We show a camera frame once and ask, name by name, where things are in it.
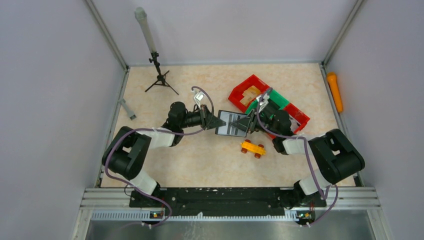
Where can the red bin with wooden blocks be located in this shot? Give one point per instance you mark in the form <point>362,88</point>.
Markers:
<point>246,92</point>

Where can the black tripod with grey tube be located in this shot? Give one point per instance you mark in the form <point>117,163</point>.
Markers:
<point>161,78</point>

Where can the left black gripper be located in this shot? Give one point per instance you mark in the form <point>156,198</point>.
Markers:
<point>205,115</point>

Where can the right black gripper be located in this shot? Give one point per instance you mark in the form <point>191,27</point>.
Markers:
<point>243,123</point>

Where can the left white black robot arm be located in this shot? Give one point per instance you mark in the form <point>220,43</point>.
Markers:
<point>127,152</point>

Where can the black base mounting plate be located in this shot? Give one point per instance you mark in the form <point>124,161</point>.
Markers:
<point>226,201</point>

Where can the yellow toy brick car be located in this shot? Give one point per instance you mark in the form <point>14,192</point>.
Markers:
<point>257,150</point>

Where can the red bin with plastic bags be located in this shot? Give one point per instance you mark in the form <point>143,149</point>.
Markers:
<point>298,119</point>

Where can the black leather card holder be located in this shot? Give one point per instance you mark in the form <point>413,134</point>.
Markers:
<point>228,129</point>

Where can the orange flashlight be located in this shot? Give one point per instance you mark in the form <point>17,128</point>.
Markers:
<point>333,85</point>

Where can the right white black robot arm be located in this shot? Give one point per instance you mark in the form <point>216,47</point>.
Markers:
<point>331,157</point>

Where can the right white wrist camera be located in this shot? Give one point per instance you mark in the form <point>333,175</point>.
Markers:
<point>262,102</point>

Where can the small grey tool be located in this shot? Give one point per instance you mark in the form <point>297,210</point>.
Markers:
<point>130,113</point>

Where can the green plastic bin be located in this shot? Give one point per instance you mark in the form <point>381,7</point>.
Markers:
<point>274,96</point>

